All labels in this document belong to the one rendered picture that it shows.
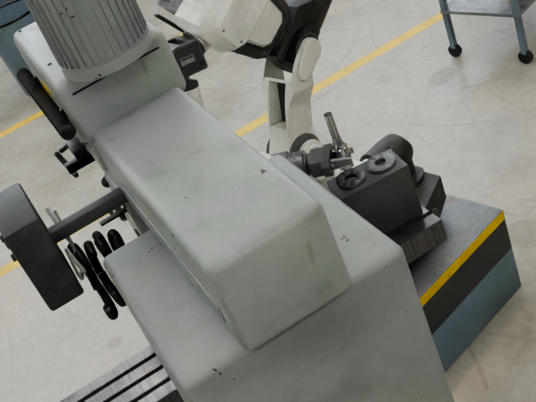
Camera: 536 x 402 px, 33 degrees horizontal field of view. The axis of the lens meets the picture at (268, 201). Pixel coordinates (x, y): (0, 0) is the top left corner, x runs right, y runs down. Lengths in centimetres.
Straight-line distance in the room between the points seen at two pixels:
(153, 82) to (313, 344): 70
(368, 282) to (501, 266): 202
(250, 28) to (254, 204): 132
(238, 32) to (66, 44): 99
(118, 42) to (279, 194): 51
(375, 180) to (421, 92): 258
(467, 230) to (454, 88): 179
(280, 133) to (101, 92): 118
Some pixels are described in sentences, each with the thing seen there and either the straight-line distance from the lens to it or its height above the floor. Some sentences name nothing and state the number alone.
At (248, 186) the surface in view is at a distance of 152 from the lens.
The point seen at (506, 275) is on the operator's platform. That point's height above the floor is 12.
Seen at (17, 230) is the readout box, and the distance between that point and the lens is 183.
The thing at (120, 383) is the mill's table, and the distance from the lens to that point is 263.
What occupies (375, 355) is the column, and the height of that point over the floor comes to 137.
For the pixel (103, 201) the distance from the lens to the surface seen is 195.
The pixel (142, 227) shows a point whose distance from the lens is 203.
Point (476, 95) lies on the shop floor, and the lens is 498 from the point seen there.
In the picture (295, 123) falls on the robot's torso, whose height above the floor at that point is 111.
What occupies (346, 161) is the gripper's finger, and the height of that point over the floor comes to 119.
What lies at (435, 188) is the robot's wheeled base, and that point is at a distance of 341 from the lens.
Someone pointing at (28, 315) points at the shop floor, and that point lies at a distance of 483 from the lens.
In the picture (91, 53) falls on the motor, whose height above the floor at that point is 194.
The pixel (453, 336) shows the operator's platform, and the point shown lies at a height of 11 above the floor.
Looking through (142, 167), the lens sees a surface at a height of 176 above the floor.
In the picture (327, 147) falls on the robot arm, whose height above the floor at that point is 122.
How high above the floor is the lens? 256
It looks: 33 degrees down
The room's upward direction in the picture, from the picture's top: 23 degrees counter-clockwise
